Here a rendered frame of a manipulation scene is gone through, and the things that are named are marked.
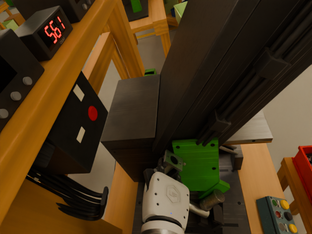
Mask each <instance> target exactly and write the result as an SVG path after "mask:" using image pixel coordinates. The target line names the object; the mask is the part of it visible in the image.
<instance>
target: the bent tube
mask: <svg viewBox="0 0 312 234"><path fill-rule="evenodd" d="M163 162H164V163H166V164H167V167H166V168H165V174H167V173H168V172H169V171H171V170H172V169H173V168H175V169H176V170H178V171H180V172H182V165H183V159H182V158H180V157H179V156H177V155H175V154H174V153H172V152H170V151H169V150H165V155H164V161H163ZM189 211H190V212H192V213H195V214H197V215H199V216H201V217H203V218H208V216H209V211H208V212H206V211H204V210H202V208H201V207H200V205H199V204H197V203H195V202H192V201H189Z"/></svg>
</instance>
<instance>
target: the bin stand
mask: <svg viewBox="0 0 312 234"><path fill-rule="evenodd" d="M292 161H293V160H292V157H284V158H283V160H282V162H281V167H280V169H279V171H278V172H277V176H278V179H279V182H280V185H281V187H282V190H283V192H284V191H285V189H286V188H287V187H288V185H289V187H290V190H291V192H292V195H293V197H294V201H293V202H292V203H291V204H290V205H289V209H290V211H291V214H292V215H297V214H298V213H299V214H300V216H301V219H302V222H303V224H304V226H305V229H306V232H307V233H306V234H312V206H311V204H310V201H309V199H308V197H307V194H306V192H305V190H304V187H303V185H302V183H301V180H300V178H299V176H298V173H297V171H296V169H295V166H294V164H293V162H292Z"/></svg>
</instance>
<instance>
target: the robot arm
mask: <svg viewBox="0 0 312 234"><path fill-rule="evenodd" d="M163 161H164V156H163V157H161V158H160V159H159V160H158V166H157V168H154V169H146V170H145V171H144V172H143V175H144V178H145V182H146V183H145V187H144V193H143V207H142V217H143V222H144V224H143V225H142V229H141V234H184V231H185V229H186V225H187V221H188V215H189V194H190V192H189V189H188V188H187V187H186V186H185V185H184V184H183V182H182V181H181V176H180V175H179V171H178V170H176V169H175V168H173V169H172V170H171V171H170V174H169V176H167V175H165V168H166V167H167V164H166V163H164V162H163Z"/></svg>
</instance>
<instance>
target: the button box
mask: <svg viewBox="0 0 312 234"><path fill-rule="evenodd" d="M272 200H275V201H276V202H277V206H275V205H273V203H272ZM281 200H285V199H281V198H277V197H273V196H265V197H263V198H260V199H257V200H256V202H257V206H258V210H259V214H260V218H261V222H262V226H263V229H264V233H265V234H298V231H297V232H296V233H293V232H291V230H290V228H289V225H290V224H293V225H295V223H294V220H293V219H292V220H288V219H287V218H286V216H285V212H289V213H291V211H290V209H284V208H283V207H282V205H281V203H280V201H281ZM285 201H287V200H285ZM276 211H278V212H279V213H280V215H281V217H280V218H279V217H277V215H276V213H275V212H276ZM280 223H282V224H283V225H284V227H285V230H284V231H283V230H281V228H280Z"/></svg>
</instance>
